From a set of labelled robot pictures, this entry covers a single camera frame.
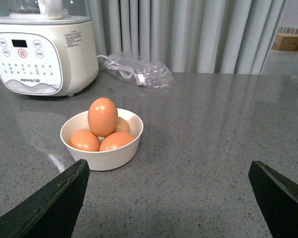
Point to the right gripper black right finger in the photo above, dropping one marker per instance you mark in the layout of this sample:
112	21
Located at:
277	198

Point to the brown egg back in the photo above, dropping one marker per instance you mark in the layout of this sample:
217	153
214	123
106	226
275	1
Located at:
122	125

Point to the brown egg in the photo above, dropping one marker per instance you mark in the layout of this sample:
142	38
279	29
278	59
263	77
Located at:
85	140
116	140
102	117
122	125

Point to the brown egg front right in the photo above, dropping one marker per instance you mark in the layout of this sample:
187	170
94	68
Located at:
116	140

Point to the brown cardboard box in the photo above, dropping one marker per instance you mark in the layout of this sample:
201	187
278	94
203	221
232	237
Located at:
285	42

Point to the white soy milk maker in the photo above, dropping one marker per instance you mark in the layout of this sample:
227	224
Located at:
47	47

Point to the clear plastic bag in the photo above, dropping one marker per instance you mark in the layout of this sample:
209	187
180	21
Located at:
132	69

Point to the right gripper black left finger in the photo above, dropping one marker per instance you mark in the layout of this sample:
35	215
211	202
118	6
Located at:
52	211

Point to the white ceramic bowl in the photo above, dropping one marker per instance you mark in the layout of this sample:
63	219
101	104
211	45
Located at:
107	160

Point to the grey curtain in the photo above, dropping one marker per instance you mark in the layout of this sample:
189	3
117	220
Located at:
200	36

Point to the brown egg front left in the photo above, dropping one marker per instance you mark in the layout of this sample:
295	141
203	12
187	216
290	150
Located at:
85	140

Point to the brown top egg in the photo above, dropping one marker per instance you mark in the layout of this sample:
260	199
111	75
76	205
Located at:
102	117

